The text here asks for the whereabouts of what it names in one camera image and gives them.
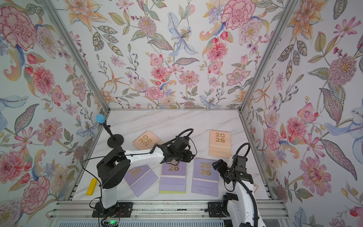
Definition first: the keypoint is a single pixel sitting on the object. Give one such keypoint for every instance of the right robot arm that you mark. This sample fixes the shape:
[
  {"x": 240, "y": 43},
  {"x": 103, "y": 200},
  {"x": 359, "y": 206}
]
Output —
[{"x": 240, "y": 205}]

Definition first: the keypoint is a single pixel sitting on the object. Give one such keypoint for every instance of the blue microphone on stand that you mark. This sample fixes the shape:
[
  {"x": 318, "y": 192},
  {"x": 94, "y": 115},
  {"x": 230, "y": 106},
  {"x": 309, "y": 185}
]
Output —
[{"x": 115, "y": 140}]

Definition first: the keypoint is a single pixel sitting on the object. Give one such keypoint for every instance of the purple calendar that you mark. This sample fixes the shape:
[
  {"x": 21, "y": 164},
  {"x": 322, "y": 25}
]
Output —
[
  {"x": 140, "y": 178},
  {"x": 205, "y": 177},
  {"x": 173, "y": 176}
]

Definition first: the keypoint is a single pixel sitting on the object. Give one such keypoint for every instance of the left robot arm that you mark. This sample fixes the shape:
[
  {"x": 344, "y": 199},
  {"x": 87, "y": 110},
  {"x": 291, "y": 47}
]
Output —
[{"x": 113, "y": 167}]

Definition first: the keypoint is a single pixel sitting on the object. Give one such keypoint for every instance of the peach calendar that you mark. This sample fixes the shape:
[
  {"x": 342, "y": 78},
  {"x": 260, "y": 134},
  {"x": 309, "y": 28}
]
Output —
[
  {"x": 146, "y": 141},
  {"x": 220, "y": 144}
]

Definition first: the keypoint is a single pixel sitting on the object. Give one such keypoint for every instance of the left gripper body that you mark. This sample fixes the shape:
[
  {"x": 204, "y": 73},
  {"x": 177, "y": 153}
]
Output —
[{"x": 183, "y": 156}]

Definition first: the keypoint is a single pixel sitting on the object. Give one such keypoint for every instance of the yellow-green calendar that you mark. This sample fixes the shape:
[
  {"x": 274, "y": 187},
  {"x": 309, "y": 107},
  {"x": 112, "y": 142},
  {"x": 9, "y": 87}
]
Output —
[{"x": 172, "y": 192}]

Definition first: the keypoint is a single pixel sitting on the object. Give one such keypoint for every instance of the red orange small box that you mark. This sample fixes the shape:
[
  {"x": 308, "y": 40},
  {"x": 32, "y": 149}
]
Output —
[{"x": 255, "y": 187}]

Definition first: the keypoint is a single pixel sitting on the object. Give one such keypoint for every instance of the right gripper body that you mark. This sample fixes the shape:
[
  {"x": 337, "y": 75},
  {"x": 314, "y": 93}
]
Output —
[{"x": 231, "y": 170}]

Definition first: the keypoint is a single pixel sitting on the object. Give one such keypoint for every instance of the yellow marker block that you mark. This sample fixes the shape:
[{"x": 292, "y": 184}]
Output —
[{"x": 91, "y": 187}]

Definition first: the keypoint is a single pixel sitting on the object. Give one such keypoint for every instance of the peach calendar left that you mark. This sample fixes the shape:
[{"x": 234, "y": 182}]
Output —
[{"x": 146, "y": 141}]

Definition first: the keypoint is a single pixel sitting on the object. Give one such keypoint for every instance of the aluminium mounting rail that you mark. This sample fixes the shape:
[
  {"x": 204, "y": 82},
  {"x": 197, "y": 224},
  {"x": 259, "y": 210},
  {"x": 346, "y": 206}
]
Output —
[{"x": 67, "y": 210}]

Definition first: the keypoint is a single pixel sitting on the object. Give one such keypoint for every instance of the peach calendar right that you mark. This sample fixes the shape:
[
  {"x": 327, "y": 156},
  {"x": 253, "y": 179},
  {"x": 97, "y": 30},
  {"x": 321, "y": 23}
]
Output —
[{"x": 220, "y": 144}]

